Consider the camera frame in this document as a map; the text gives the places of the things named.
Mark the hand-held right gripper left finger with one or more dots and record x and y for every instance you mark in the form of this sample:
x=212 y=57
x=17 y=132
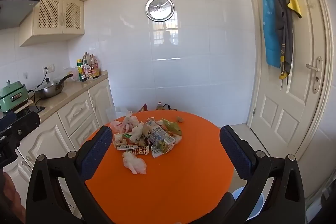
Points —
x=97 y=153

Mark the light blue trash bin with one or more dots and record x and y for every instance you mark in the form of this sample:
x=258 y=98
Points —
x=249 y=203

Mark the small brown lump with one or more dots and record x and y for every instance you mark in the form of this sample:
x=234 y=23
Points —
x=180 y=119

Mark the crumpled white tissue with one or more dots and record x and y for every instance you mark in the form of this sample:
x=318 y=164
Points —
x=135 y=162

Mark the orange printed clear wrapper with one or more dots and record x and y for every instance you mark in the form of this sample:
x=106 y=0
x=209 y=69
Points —
x=140 y=150

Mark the small green white carton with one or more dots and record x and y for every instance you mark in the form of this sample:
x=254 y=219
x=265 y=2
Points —
x=158 y=151

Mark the blue plastic apron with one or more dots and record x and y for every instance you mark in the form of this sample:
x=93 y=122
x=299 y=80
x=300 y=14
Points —
x=270 y=29

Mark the round metal wall plate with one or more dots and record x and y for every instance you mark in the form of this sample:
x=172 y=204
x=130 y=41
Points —
x=159 y=8

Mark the grey range hood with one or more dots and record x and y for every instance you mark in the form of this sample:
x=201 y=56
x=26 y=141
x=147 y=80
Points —
x=15 y=7

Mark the cream lattice door cabinet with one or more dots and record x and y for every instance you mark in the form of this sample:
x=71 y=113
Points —
x=52 y=19

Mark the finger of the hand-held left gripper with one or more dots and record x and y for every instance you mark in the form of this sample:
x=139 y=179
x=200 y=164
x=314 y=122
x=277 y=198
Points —
x=23 y=125

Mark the person's left forearm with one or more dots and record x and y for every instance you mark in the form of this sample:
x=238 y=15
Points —
x=10 y=195

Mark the white panel door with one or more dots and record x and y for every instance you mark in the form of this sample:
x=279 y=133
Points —
x=278 y=113

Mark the steel wok with lid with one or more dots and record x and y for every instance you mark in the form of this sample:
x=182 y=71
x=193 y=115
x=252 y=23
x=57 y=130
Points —
x=51 y=88

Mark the blue white milk carton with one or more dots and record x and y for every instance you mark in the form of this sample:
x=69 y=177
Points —
x=157 y=133

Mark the oil bottle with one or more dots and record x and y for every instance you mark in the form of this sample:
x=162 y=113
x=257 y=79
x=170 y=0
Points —
x=159 y=106

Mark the group of condiment bottles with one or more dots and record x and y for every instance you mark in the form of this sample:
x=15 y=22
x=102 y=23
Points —
x=89 y=70

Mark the red snack packet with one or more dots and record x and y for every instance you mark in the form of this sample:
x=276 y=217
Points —
x=143 y=108

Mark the white wall socket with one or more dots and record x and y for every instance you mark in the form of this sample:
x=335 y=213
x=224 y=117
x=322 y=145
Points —
x=48 y=68

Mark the green snack wrapper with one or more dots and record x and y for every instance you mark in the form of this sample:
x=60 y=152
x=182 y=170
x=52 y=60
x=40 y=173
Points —
x=172 y=127

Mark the green electric cooker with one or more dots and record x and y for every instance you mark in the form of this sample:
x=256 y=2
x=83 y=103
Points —
x=11 y=96

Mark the grey apron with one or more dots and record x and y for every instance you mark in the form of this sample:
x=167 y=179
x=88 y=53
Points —
x=286 y=37

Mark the clear plastic bag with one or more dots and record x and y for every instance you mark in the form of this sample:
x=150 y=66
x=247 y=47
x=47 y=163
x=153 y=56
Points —
x=118 y=111

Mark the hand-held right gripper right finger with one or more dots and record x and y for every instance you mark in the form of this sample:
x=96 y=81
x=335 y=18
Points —
x=236 y=153

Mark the cream lower kitchen cabinets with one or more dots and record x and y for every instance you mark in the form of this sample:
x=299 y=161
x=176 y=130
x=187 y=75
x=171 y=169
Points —
x=78 y=113

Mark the clear crumpled plastic wrapper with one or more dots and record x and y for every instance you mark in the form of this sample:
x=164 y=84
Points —
x=123 y=123

